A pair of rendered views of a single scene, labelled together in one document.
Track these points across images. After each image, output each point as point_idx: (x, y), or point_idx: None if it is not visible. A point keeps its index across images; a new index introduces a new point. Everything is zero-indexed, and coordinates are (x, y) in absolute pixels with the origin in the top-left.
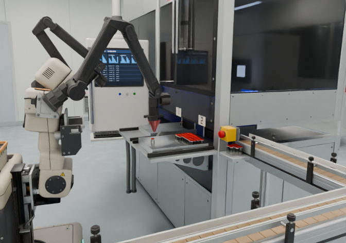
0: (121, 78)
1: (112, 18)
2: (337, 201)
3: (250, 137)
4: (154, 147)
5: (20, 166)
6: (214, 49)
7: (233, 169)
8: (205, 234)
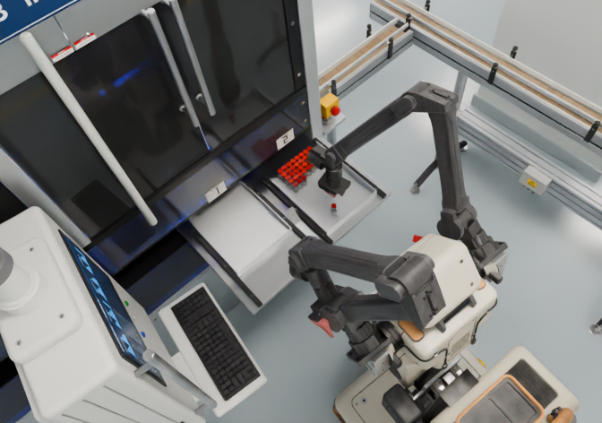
0: (124, 315)
1: (442, 97)
2: (442, 38)
3: None
4: (339, 206)
5: (454, 386)
6: (294, 38)
7: None
8: (534, 93)
